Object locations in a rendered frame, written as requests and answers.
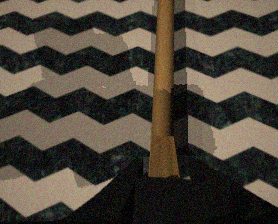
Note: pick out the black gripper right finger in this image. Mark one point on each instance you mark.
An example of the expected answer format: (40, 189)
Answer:
(249, 208)

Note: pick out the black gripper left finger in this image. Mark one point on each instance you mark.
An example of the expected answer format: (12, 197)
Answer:
(111, 205)

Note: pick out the tan wooden pole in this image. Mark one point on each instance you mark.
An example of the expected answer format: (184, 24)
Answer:
(163, 197)

